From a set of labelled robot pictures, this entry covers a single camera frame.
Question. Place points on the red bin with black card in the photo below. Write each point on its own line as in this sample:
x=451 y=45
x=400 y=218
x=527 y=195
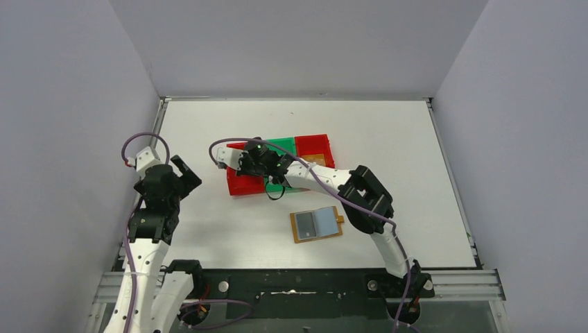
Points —
x=243 y=185

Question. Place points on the red bin with gold card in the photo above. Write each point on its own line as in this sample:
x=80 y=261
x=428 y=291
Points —
x=307 y=145

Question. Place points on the green plastic bin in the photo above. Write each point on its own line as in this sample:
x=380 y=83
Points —
x=274 y=190

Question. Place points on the yellow leather card holder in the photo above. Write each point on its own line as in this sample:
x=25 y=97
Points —
x=328 y=223

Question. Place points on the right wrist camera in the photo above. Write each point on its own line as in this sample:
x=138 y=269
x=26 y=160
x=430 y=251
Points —
x=229 y=158

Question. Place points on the aluminium frame rail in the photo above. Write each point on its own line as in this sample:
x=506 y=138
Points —
x=458 y=285

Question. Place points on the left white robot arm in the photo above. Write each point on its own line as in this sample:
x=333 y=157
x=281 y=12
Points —
x=140 y=306

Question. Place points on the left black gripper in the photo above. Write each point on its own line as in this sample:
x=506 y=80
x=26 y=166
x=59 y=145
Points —
x=177 y=179

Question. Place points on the gold card in bin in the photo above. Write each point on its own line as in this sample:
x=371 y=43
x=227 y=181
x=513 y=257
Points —
x=318 y=159

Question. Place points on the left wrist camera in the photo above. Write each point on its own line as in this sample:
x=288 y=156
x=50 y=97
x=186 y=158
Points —
x=145 y=159

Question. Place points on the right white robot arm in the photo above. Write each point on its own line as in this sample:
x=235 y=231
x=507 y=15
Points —
x=366 y=202

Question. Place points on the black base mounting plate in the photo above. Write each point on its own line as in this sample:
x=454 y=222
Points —
x=314 y=292

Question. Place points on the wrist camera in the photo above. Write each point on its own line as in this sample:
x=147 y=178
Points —
x=145 y=159
x=229 y=158

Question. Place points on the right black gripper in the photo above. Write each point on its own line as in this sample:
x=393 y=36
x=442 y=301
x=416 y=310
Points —
x=243 y=157

